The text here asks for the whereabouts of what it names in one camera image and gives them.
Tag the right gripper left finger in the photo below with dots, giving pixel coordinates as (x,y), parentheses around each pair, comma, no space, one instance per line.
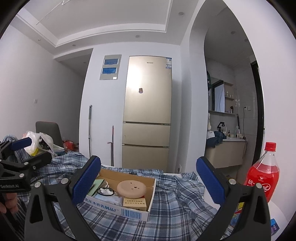
(42,222)

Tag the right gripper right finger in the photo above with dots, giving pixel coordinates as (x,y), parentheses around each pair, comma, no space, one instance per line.
(254,220)

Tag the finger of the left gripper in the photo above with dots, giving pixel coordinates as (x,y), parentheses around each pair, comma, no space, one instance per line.
(9,147)
(19,170)

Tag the green cloth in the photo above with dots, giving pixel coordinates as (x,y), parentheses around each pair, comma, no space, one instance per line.
(96,184)

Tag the light blue tissue pack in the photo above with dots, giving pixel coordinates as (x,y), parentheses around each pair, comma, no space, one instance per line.
(114,199)

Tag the round beige compact case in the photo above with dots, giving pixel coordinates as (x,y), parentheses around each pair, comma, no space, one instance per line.
(131,189)

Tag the red gold cigarette pack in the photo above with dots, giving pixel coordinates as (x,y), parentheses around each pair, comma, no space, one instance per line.
(137,204)

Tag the person's left hand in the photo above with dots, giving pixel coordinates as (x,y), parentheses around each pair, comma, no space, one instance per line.
(10,203)

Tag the small blue card packet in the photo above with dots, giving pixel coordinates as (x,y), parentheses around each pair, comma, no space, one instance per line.
(274,226)

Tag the white plastic bag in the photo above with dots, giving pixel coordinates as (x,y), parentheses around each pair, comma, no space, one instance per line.
(41,142)

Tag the dark grey chair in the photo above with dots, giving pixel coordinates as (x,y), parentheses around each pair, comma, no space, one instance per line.
(52,129)

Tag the red iced tea bottle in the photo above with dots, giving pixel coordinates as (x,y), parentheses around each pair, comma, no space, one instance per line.
(265,171)

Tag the beige bathroom vanity cabinet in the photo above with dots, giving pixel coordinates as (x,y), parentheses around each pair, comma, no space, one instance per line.
(226,154)

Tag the blue plaid shirt cloth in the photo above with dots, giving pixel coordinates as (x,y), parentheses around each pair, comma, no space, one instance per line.
(179,211)

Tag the shallow white cardboard box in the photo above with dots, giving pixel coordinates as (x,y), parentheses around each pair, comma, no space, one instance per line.
(113,178)

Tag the dark blue clothes pile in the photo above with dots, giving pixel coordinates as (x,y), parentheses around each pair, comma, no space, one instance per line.
(216,140)

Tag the black faucet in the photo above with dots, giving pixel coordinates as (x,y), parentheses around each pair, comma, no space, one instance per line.
(221,127)

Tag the bathroom mirror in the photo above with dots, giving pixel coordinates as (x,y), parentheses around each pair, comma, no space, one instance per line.
(216,95)

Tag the gold three-door refrigerator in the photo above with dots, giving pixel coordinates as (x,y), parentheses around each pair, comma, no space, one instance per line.
(147,113)

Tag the grey mop handle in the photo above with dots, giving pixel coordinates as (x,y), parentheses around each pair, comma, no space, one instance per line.
(89,129)

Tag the dark red broom handle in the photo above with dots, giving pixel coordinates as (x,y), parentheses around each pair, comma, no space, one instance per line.
(112,147)

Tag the grey wall electrical panel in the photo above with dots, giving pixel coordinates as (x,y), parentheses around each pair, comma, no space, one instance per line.
(110,67)

